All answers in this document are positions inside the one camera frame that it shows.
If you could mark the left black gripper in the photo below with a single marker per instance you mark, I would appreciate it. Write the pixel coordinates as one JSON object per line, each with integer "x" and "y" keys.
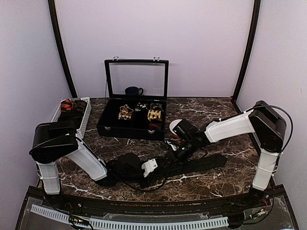
{"x": 151, "y": 178}

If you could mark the tan patterned rolled tie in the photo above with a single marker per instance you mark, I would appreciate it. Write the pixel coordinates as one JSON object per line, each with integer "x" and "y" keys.
{"x": 155, "y": 112}

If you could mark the white plastic basket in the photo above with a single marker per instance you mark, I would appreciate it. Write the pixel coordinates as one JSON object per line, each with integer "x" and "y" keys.
{"x": 80, "y": 119}

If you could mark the black white rolled tie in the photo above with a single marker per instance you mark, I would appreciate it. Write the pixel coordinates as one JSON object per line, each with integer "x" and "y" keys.
{"x": 141, "y": 107}

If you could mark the orange striped rolled tie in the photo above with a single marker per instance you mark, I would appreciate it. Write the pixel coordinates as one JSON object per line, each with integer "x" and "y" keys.
{"x": 66, "y": 105}

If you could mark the black tie storage box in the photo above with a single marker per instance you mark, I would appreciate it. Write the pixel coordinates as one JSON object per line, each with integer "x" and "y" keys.
{"x": 149, "y": 74}

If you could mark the dark blue mug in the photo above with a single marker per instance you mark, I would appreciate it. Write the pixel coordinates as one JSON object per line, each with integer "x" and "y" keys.
{"x": 133, "y": 90}

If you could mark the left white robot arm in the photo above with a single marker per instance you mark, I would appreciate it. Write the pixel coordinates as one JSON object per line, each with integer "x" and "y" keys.
{"x": 55, "y": 140}

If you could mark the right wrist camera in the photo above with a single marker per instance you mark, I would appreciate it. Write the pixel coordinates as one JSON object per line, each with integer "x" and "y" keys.
{"x": 185, "y": 130}

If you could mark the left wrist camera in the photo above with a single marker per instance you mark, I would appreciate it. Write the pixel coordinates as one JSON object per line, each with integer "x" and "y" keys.
{"x": 128, "y": 163}

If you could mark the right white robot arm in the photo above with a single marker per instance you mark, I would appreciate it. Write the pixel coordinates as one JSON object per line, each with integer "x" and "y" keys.
{"x": 262, "y": 121}

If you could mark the leopard print rolled tie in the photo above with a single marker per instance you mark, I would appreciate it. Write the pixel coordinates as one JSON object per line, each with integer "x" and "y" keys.
{"x": 126, "y": 113}

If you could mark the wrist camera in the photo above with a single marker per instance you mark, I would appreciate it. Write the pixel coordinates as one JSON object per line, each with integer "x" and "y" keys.
{"x": 128, "y": 163}
{"x": 185, "y": 130}

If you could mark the white cable duct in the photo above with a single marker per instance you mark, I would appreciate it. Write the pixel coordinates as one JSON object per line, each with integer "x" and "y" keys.
{"x": 134, "y": 222}

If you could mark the black necktie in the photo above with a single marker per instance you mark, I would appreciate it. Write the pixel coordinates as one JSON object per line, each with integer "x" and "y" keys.
{"x": 196, "y": 165}

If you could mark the red black rolled tie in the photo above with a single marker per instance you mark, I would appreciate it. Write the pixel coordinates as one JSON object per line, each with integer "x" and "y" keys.
{"x": 155, "y": 125}

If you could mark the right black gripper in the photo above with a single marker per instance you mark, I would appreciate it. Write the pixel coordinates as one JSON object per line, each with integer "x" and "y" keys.
{"x": 172, "y": 157}

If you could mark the white and orange bowl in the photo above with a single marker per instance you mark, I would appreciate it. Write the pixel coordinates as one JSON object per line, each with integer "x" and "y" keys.
{"x": 172, "y": 126}

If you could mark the brown rolled tie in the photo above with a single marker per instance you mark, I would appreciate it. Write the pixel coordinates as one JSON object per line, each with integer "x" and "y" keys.
{"x": 79, "y": 106}

